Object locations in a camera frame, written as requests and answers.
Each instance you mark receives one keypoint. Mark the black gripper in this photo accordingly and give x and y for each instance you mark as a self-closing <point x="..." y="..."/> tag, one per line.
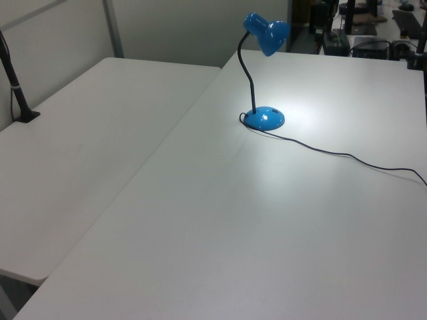
<point x="319" y="18"/>

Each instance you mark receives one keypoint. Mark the blue gooseneck desk lamp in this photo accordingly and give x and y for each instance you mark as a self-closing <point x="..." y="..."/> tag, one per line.
<point x="265" y="117"/>

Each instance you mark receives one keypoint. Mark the black box with green label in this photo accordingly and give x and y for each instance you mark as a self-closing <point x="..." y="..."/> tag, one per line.
<point x="336" y="44"/>

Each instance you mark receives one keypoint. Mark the black monitor stand pole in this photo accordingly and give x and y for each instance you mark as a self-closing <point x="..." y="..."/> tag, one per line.
<point x="350" y="16"/>

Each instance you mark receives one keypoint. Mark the black electronics box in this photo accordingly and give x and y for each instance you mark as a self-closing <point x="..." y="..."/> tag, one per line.
<point x="372" y="49"/>

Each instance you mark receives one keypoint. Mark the black clamp stand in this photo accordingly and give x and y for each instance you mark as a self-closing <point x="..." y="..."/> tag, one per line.
<point x="417" y="56"/>

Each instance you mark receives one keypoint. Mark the white side table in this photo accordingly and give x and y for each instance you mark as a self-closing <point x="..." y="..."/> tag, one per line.
<point x="83" y="150"/>

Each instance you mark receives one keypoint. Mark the black camera stand pole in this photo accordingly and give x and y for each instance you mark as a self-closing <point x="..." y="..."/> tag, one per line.
<point x="17" y="90"/>

